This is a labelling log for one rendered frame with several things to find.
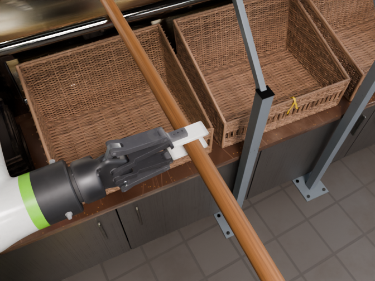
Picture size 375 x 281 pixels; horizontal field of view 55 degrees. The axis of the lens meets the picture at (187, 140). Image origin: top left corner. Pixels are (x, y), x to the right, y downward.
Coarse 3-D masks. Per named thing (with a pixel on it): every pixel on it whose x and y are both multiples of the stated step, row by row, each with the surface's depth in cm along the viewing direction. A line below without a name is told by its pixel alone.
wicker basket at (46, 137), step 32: (160, 32) 138; (32, 64) 127; (64, 64) 131; (96, 64) 137; (128, 64) 142; (160, 64) 148; (32, 96) 133; (64, 96) 139; (96, 96) 144; (128, 96) 151; (192, 96) 131; (64, 128) 142; (96, 128) 142; (128, 128) 142; (64, 160) 133
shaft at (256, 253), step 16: (112, 0) 87; (112, 16) 83; (128, 32) 79; (128, 48) 78; (144, 64) 73; (160, 80) 71; (160, 96) 68; (176, 112) 66; (176, 128) 64; (192, 144) 62; (192, 160) 61; (208, 160) 60; (208, 176) 58; (224, 192) 56; (224, 208) 55; (240, 208) 55; (240, 224) 53; (240, 240) 53; (256, 240) 52; (256, 256) 51; (256, 272) 51; (272, 272) 49
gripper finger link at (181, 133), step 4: (180, 128) 61; (184, 128) 61; (160, 132) 59; (164, 132) 59; (172, 132) 61; (176, 132) 61; (180, 132) 61; (184, 132) 61; (160, 136) 58; (168, 136) 60; (172, 136) 60; (176, 136) 60; (180, 136) 61; (184, 136) 61; (172, 140) 61; (176, 140) 61
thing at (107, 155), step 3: (108, 144) 55; (111, 144) 55; (114, 144) 56; (117, 144) 56; (108, 147) 55; (111, 147) 55; (114, 147) 55; (117, 147) 55; (120, 147) 56; (108, 150) 55; (105, 153) 57; (108, 153) 56; (105, 156) 57; (108, 156) 56; (111, 156) 56; (117, 156) 56; (102, 159) 57; (105, 159) 57
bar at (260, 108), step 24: (168, 0) 92; (192, 0) 94; (240, 0) 99; (72, 24) 87; (96, 24) 87; (240, 24) 102; (0, 48) 82; (24, 48) 84; (264, 96) 103; (360, 96) 133; (264, 120) 112; (336, 144) 156; (240, 168) 139; (240, 192) 150; (312, 192) 190; (216, 216) 182
